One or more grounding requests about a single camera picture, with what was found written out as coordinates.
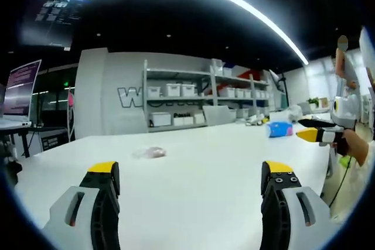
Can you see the clear resealable bag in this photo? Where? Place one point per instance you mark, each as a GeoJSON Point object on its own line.
{"type": "Point", "coordinates": [150, 152]}

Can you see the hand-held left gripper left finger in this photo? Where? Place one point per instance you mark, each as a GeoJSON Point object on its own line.
{"type": "Point", "coordinates": [88, 203]}

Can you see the person's right hand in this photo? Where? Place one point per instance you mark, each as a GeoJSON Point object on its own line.
{"type": "Point", "coordinates": [356, 144]}

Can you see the computer monitor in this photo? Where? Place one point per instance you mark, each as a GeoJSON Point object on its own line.
{"type": "Point", "coordinates": [20, 90]}

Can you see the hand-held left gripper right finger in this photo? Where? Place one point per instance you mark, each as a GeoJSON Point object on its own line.
{"type": "Point", "coordinates": [288, 203]}

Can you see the white storage box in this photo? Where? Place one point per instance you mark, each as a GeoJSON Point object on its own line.
{"type": "Point", "coordinates": [153, 92]}
{"type": "Point", "coordinates": [160, 119]}
{"type": "Point", "coordinates": [188, 89]}
{"type": "Point", "coordinates": [173, 89]}

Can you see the hanging ceiling screen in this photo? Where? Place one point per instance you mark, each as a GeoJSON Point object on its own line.
{"type": "Point", "coordinates": [52, 20]}

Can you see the potted green plant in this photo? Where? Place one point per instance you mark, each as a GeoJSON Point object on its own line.
{"type": "Point", "coordinates": [313, 102]}

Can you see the grey leaning board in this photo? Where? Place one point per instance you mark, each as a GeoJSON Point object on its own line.
{"type": "Point", "coordinates": [218, 115]}

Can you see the blue tissue packet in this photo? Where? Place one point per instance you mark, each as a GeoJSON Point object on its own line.
{"type": "Point", "coordinates": [279, 129]}

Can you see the black side desk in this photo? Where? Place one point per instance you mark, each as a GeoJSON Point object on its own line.
{"type": "Point", "coordinates": [32, 136]}

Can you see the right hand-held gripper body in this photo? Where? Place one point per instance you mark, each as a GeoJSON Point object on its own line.
{"type": "Point", "coordinates": [345, 112]}

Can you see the grey metal shelf rack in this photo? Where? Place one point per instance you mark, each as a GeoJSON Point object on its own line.
{"type": "Point", "coordinates": [205, 97]}

